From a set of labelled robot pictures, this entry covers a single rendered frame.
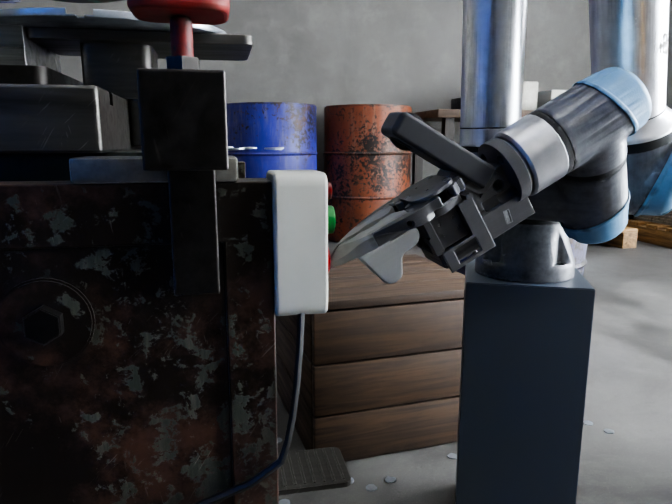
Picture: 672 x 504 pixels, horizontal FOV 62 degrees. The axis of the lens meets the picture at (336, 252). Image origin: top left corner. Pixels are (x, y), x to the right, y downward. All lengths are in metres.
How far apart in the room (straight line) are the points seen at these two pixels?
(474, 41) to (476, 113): 0.08
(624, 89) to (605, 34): 0.15
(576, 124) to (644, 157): 0.23
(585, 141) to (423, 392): 0.76
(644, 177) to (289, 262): 0.50
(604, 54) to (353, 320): 0.64
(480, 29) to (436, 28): 3.73
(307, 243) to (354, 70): 3.74
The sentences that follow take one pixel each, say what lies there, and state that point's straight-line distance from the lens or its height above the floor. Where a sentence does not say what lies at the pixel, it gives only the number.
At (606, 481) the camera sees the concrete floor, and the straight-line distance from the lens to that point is 1.31.
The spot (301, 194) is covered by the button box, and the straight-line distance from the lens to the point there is 0.51.
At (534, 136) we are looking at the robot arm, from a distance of 0.60.
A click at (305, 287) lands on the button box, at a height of 0.52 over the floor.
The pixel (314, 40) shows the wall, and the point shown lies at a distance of 4.20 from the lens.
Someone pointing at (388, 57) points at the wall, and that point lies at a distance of 4.31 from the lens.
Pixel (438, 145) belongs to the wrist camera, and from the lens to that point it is 0.56.
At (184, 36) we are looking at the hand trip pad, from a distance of 0.45.
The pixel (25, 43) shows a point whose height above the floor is 0.76.
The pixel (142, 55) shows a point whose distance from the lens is 0.74.
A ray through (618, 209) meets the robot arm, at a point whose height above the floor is 0.58.
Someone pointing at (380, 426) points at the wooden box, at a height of 0.07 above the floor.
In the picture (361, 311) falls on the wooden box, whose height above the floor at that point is 0.32.
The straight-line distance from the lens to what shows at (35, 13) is 0.68.
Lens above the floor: 0.66
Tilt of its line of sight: 11 degrees down
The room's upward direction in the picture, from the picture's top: straight up
